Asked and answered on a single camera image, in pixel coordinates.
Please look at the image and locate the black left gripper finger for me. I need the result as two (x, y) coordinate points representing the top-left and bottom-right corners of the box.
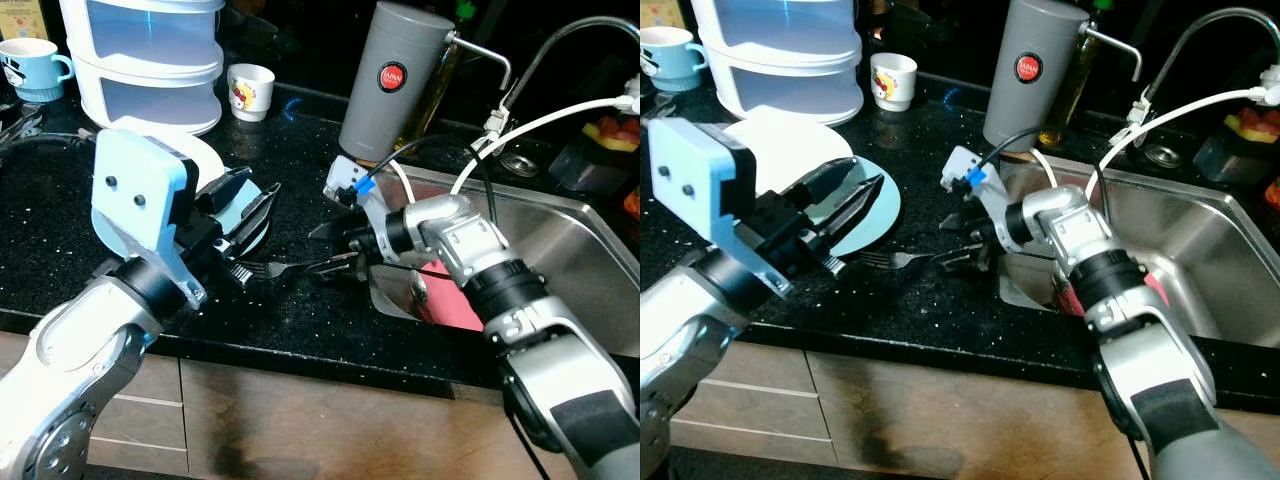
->
(228, 183), (283, 256)
(200, 166), (256, 213)
(818, 175), (887, 251)
(795, 157), (859, 211)

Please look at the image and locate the silver fork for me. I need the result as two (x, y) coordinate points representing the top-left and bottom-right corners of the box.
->
(860, 249), (947, 272)
(238, 258), (347, 284)

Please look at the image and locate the curved kitchen faucet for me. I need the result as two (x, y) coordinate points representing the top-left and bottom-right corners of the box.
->
(495, 15), (641, 131)
(1130, 8), (1280, 131)

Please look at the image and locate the white bowl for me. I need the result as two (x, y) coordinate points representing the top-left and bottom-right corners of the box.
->
(130, 118), (229, 197)
(720, 105), (854, 199)

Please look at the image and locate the pink plate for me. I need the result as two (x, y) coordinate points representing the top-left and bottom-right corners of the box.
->
(1055, 268), (1171, 317)
(410, 258), (487, 333)

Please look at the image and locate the white printed cup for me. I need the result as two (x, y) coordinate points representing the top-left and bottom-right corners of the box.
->
(870, 52), (920, 114)
(228, 63), (277, 124)

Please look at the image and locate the white stacked food container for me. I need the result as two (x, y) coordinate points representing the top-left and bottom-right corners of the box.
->
(58, 0), (227, 137)
(690, 0), (867, 127)

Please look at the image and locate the brown cabinet front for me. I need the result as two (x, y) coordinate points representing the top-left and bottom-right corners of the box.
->
(640, 330), (1280, 480)
(0, 330), (641, 480)

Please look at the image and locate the grey tumbler with red logo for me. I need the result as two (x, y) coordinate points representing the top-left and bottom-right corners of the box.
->
(983, 0), (1092, 154)
(338, 2), (457, 167)

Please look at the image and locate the yellow oil bottle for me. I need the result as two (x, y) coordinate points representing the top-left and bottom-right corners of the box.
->
(405, 10), (471, 151)
(1040, 10), (1107, 150)

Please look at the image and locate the blue ceramic mug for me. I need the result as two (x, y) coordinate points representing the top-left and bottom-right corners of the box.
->
(640, 27), (710, 94)
(0, 38), (77, 104)

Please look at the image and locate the clear fruit container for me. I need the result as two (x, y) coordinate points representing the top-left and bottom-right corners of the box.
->
(1195, 105), (1280, 187)
(550, 113), (641, 197)

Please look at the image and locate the stainless steel sink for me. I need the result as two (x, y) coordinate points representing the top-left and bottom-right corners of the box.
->
(370, 165), (641, 347)
(995, 160), (1280, 347)

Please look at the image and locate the small silver tap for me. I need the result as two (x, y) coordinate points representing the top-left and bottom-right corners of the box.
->
(1080, 22), (1144, 83)
(445, 30), (514, 91)

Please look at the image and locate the yellow box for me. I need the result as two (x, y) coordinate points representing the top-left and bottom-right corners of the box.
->
(0, 0), (50, 41)
(640, 0), (685, 29)

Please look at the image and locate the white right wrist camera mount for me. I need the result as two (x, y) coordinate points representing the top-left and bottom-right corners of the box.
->
(940, 145), (1021, 251)
(322, 155), (401, 266)

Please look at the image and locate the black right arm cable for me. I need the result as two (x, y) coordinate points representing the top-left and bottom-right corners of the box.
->
(985, 125), (1107, 211)
(368, 135), (497, 216)

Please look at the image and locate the white cable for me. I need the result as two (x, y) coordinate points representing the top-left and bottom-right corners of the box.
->
(1030, 88), (1280, 201)
(380, 95), (641, 216)

